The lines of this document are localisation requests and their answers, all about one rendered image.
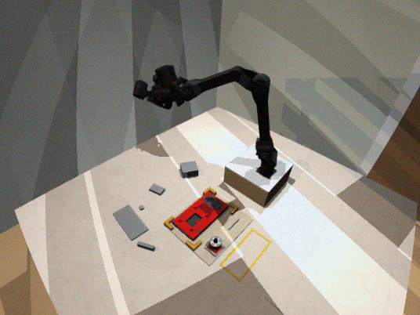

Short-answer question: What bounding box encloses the grey wheel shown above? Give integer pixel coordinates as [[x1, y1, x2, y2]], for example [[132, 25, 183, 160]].
[[209, 236, 222, 250]]

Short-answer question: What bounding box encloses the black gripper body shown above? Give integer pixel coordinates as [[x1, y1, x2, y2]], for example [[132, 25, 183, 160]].
[[133, 80, 173, 109]]

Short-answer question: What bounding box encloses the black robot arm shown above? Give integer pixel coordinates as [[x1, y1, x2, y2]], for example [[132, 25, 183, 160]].
[[152, 65, 277, 179]]

